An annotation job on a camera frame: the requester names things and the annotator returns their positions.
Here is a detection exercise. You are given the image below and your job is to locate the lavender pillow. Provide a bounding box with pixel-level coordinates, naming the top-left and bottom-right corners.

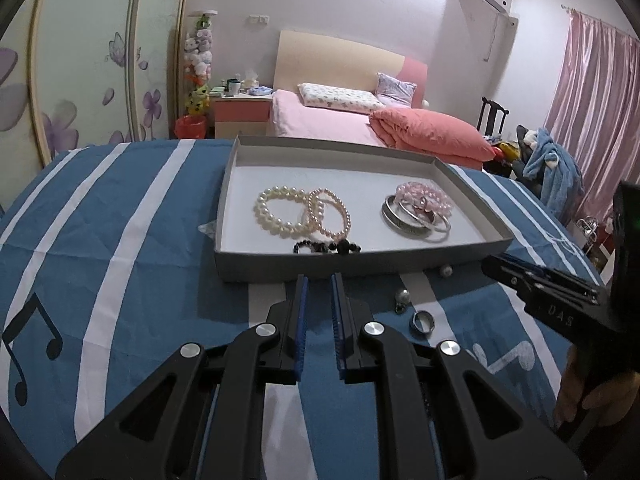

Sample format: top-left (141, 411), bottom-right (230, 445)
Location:
top-left (374, 72), bottom-right (418, 108)

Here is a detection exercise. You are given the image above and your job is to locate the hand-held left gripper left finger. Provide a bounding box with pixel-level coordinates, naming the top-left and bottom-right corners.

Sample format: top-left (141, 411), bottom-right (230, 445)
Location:
top-left (55, 273), bottom-right (310, 480)

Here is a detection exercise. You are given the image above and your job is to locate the cream pink headboard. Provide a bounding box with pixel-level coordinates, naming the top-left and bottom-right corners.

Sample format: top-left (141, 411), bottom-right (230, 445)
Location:
top-left (273, 29), bottom-right (430, 110)

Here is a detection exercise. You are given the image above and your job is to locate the white air conditioner pipe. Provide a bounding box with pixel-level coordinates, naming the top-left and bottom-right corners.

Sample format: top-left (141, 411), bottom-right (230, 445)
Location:
top-left (482, 9), bottom-right (519, 64)

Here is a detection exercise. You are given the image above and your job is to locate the metal wire rack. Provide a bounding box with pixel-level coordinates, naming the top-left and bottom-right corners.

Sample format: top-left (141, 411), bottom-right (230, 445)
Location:
top-left (574, 217), bottom-right (602, 247)

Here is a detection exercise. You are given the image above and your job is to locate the red yellow toy pile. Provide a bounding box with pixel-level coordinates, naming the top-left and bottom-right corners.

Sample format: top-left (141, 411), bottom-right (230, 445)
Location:
top-left (492, 134), bottom-right (524, 176)

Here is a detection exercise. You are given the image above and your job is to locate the pink curtain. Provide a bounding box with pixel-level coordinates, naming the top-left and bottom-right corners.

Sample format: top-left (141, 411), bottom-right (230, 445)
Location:
top-left (542, 10), bottom-right (640, 212)

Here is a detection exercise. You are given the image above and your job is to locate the person's right hand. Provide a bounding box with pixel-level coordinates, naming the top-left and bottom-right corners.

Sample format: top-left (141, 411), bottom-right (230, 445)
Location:
top-left (553, 344), bottom-right (640, 432)

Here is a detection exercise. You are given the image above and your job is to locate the light blue plush garment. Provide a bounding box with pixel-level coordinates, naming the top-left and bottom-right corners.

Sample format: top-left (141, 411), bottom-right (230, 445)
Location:
top-left (519, 128), bottom-right (584, 224)

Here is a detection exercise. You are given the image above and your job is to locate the white patterned pillow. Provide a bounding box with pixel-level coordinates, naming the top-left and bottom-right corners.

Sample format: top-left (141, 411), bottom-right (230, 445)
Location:
top-left (298, 82), bottom-right (386, 115)

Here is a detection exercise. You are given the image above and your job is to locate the black bead bracelet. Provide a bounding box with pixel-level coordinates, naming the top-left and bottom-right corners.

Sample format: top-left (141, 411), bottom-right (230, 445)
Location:
top-left (292, 239), bottom-right (362, 256)

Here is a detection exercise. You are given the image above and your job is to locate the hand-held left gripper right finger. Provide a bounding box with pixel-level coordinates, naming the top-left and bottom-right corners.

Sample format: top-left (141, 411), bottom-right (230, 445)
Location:
top-left (329, 273), bottom-right (586, 480)

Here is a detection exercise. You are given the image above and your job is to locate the red waste bin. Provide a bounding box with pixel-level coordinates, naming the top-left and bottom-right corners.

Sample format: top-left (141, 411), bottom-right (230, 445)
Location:
top-left (174, 113), bottom-right (207, 140)

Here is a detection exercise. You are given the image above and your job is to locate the pink bead flower bracelet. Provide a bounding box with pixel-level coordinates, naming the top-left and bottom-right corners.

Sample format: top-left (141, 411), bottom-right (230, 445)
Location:
top-left (394, 179), bottom-right (454, 217)

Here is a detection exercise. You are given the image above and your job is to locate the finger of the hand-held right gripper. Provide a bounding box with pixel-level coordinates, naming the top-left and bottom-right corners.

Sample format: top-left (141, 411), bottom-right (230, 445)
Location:
top-left (492, 253), bottom-right (609, 294)
top-left (481, 256), bottom-right (604, 307)

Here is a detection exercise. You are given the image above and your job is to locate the dark wooden chair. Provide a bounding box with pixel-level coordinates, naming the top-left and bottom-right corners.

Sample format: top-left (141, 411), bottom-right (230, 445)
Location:
top-left (476, 96), bottom-right (510, 137)

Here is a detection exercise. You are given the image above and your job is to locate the flower print sliding wardrobe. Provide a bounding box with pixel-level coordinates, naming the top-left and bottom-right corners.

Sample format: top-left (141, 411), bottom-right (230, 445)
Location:
top-left (0, 0), bottom-right (194, 177)

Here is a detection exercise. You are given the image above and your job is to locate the silver ring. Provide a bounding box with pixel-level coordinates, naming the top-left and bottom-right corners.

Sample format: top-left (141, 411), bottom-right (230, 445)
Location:
top-left (409, 310), bottom-right (439, 335)

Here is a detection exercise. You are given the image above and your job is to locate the wide silver bangle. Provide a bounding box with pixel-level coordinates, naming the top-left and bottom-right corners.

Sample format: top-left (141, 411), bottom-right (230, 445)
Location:
top-left (381, 194), bottom-right (437, 238)

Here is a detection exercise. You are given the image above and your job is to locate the shallow grey cardboard box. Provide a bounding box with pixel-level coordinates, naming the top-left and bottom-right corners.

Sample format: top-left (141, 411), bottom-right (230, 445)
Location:
top-left (213, 133), bottom-right (515, 286)

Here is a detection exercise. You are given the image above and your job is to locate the pink pearl bracelet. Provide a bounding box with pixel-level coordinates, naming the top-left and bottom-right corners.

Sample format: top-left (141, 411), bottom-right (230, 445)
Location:
top-left (305, 187), bottom-right (352, 242)

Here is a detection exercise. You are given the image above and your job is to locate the blue white striped tablecloth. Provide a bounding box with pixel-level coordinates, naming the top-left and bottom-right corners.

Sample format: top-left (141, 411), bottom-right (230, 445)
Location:
top-left (0, 137), bottom-right (609, 480)

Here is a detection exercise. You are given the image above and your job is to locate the clear tube of plush toys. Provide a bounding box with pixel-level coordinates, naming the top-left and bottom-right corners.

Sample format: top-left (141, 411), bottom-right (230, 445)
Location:
top-left (180, 9), bottom-right (219, 116)

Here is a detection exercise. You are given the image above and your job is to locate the pink white nightstand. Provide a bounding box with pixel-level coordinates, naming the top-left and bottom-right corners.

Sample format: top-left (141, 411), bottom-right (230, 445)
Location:
top-left (208, 90), bottom-right (275, 140)

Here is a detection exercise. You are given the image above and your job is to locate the metal curtain rod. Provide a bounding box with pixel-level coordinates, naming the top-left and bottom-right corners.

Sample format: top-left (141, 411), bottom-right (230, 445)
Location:
top-left (560, 3), bottom-right (640, 37)

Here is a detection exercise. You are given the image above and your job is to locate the white pearl bracelet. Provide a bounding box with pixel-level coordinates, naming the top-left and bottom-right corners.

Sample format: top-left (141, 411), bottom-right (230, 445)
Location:
top-left (253, 185), bottom-right (314, 239)

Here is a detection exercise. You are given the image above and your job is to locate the folded salmon quilt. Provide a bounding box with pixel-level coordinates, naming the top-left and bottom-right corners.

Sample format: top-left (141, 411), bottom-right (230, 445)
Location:
top-left (368, 107), bottom-right (496, 162)

